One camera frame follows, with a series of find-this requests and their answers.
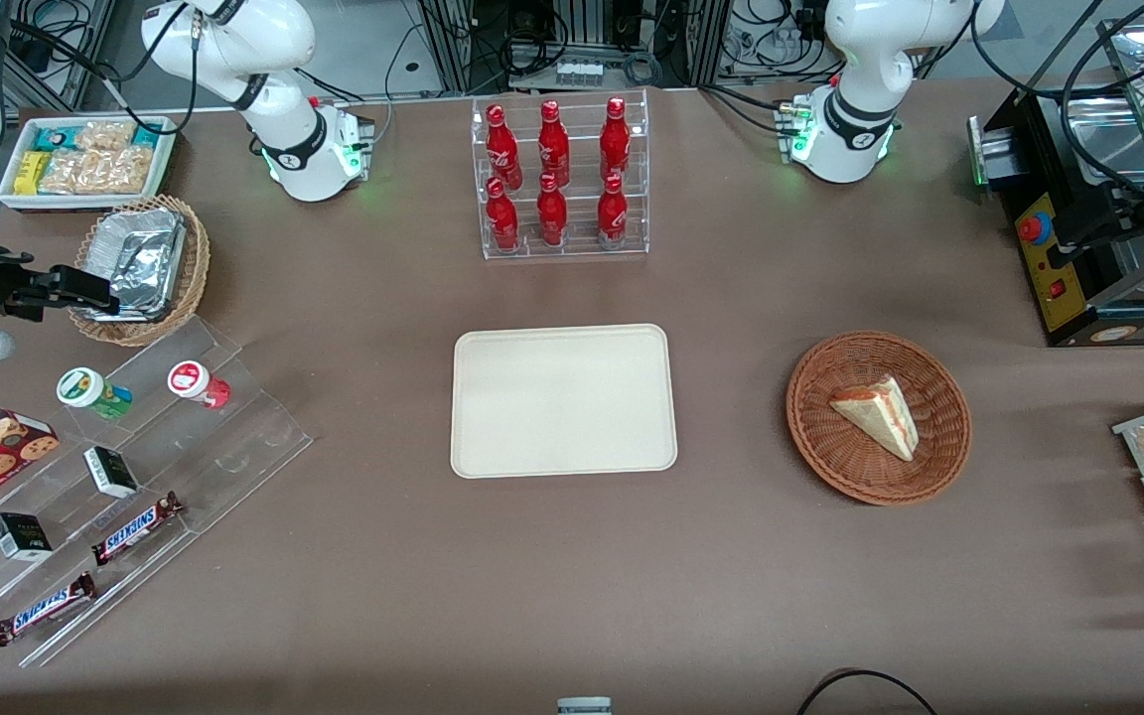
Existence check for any green gum bottle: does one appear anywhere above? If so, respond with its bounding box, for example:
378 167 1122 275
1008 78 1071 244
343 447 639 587
57 366 134 421

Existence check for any red gum bottle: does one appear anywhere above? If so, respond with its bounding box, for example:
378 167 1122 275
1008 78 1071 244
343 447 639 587
167 359 232 410

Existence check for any small black gum box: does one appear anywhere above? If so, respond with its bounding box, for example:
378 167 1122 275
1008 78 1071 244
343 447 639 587
0 511 54 563
82 446 140 500

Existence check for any cream plastic tray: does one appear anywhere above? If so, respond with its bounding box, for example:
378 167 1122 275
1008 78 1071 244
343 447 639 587
449 323 679 481

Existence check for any aluminium foil container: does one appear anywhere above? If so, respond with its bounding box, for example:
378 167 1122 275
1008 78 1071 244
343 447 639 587
74 208 187 322

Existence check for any black sealing machine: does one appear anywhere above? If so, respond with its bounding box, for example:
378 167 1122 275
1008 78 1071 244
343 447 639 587
967 18 1144 349

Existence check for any light wicker basket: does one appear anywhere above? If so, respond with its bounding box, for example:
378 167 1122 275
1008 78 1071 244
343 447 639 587
70 195 212 348

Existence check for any clear peanut snack bag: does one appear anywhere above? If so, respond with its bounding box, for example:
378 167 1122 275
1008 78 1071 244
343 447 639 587
40 120 154 196

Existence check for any yellow snack pack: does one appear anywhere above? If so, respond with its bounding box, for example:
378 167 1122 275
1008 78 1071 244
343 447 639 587
14 150 51 196

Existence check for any white plastic snack bin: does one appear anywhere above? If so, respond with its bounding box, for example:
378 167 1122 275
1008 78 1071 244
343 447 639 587
0 115 179 213

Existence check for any clear acrylic stepped shelf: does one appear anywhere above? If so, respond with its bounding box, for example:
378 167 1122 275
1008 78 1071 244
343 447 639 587
0 317 314 669

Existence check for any snickers bar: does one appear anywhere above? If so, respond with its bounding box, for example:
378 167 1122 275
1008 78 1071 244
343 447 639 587
0 571 98 648
91 492 185 567

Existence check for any wrapped sandwich wedge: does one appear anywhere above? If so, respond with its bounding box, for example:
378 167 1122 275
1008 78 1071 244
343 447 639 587
828 374 921 463

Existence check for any brown wicker basket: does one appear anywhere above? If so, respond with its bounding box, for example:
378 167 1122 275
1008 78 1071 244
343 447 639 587
786 330 973 507

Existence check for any red cola bottle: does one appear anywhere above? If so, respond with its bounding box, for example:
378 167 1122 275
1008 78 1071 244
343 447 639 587
484 103 524 192
485 177 521 253
598 96 633 183
536 99 572 190
596 174 630 250
535 173 570 248

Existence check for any clear acrylic bottle rack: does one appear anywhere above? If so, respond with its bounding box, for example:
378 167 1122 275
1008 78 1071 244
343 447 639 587
470 88 651 262

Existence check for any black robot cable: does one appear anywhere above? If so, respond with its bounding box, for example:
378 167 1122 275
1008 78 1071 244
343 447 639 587
967 0 1129 110

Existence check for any black floor cable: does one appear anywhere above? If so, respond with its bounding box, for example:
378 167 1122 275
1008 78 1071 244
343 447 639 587
794 669 940 715

